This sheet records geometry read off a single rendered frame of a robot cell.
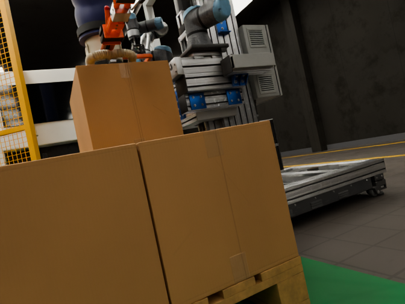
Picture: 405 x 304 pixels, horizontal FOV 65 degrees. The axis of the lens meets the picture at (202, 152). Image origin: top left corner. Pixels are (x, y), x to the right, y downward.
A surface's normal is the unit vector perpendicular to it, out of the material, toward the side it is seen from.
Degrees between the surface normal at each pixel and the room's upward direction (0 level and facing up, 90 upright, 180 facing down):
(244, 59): 90
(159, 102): 90
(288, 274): 90
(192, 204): 90
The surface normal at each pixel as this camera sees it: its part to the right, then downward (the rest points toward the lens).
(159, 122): 0.42, -0.10
